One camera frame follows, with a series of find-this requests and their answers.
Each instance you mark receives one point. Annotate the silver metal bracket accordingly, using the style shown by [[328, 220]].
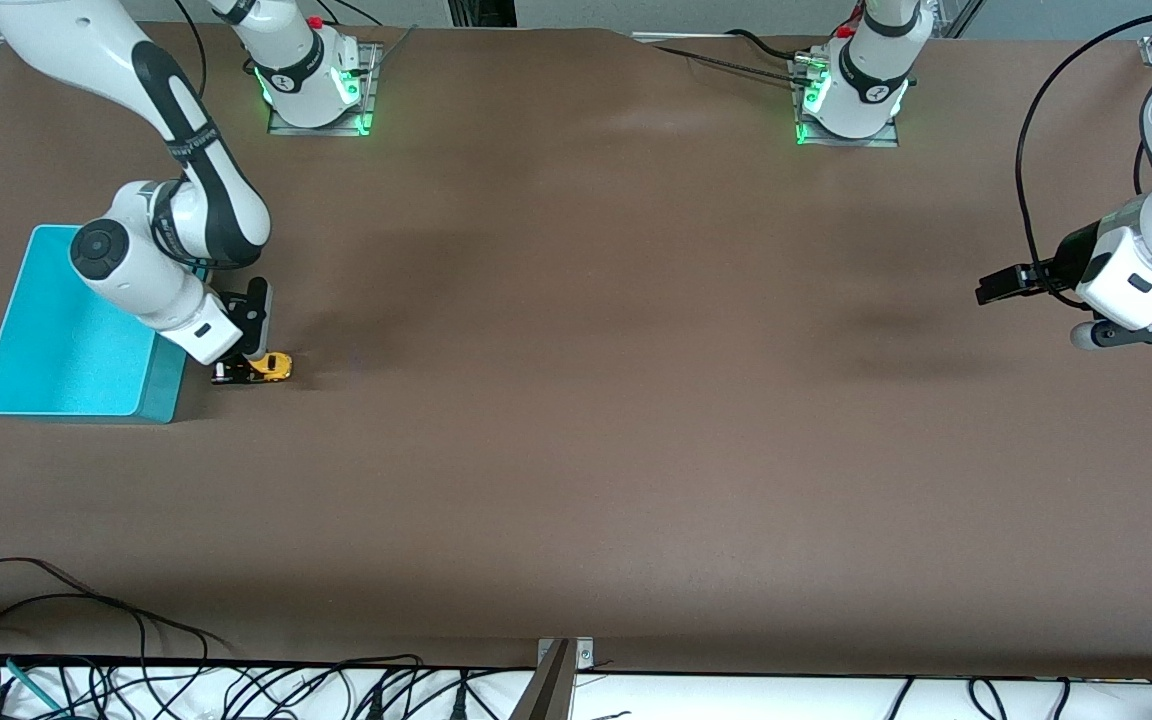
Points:
[[584, 655]]

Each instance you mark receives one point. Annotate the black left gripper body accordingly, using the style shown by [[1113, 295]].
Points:
[[1058, 265]]

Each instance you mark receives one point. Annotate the dark metal bar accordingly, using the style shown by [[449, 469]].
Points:
[[546, 695]]

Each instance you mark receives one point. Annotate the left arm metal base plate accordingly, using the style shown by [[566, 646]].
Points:
[[881, 140]]

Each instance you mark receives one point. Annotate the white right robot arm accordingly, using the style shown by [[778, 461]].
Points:
[[136, 280]]

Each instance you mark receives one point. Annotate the black power plug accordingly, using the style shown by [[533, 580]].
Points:
[[373, 703], [461, 700]]

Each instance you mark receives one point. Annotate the teal plastic storage bin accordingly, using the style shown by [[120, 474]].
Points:
[[56, 350]]

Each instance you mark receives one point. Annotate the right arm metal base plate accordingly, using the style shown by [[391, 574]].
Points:
[[368, 80]]

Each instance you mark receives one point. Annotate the yellow beetle toy car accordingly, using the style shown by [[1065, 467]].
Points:
[[276, 368]]

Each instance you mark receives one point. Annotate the white lower shelf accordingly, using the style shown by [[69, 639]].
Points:
[[736, 700]]

